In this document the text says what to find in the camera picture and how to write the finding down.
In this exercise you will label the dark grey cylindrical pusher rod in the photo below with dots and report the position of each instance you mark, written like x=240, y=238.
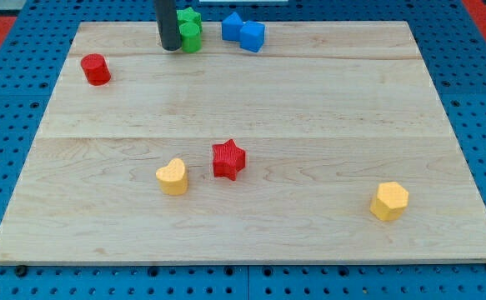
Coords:
x=167, y=21

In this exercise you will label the green star block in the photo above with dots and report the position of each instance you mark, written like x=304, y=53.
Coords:
x=189, y=20

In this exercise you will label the green cylinder block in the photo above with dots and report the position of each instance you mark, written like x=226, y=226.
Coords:
x=191, y=37

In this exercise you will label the blue pentagon block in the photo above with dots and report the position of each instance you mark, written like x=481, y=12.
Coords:
x=230, y=27

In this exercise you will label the blue cube block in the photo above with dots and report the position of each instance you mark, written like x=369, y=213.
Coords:
x=251, y=36

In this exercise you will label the red cylinder block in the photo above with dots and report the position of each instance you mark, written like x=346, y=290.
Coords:
x=95, y=69

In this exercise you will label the red star block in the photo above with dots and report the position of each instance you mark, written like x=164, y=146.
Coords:
x=228, y=160

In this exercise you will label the yellow heart block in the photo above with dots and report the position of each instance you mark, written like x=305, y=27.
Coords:
x=173, y=178

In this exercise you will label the light wooden board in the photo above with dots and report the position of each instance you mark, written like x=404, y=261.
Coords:
x=325, y=111

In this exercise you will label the yellow hexagon block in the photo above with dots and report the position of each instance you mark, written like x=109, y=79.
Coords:
x=389, y=202

